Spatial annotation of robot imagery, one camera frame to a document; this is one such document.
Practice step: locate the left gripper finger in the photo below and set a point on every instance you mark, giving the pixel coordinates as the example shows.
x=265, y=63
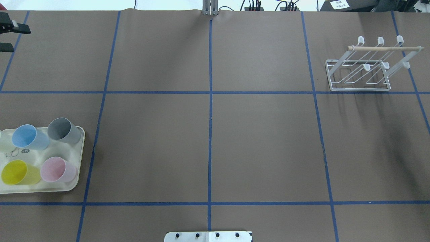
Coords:
x=6, y=47
x=7, y=25

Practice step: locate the pink plastic cup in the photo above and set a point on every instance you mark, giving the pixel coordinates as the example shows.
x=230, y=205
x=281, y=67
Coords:
x=57, y=170

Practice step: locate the cream plastic tray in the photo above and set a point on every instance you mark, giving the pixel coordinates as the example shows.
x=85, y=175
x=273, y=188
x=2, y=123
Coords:
x=69, y=152

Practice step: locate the black box with label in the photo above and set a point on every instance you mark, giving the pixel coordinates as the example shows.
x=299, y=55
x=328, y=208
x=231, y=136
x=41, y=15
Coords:
x=348, y=5

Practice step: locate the grey plastic cup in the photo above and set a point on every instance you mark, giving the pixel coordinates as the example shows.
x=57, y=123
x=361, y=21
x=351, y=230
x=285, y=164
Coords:
x=63, y=130

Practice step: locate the cream plastic cup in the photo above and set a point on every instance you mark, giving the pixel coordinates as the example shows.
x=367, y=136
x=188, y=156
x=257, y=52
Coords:
x=6, y=144

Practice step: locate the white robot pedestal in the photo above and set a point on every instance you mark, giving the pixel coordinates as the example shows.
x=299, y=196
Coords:
x=209, y=236

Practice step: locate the aluminium frame post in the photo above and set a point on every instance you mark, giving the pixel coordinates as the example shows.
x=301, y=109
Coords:
x=210, y=7

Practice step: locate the blue plastic cup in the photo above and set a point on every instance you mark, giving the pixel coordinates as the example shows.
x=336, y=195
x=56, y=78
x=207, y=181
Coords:
x=29, y=137

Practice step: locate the yellow plastic cup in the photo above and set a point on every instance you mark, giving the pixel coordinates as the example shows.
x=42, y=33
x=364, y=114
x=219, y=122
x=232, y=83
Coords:
x=19, y=172

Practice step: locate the white wire cup rack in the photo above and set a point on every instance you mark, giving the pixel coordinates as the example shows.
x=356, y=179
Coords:
x=369, y=68

